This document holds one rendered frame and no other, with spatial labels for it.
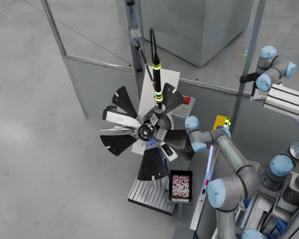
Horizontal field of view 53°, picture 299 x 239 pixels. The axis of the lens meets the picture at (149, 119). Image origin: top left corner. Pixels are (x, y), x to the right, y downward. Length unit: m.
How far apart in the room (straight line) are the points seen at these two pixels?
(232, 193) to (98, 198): 2.05
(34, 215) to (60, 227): 0.32
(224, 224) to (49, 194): 2.25
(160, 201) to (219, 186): 1.72
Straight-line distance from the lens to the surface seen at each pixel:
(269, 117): 2.77
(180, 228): 1.72
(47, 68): 4.66
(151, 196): 3.05
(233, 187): 1.37
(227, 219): 1.49
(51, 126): 3.89
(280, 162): 1.95
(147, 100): 2.29
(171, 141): 2.03
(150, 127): 2.01
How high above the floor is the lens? 2.87
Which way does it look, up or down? 52 degrees down
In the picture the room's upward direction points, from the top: 7 degrees counter-clockwise
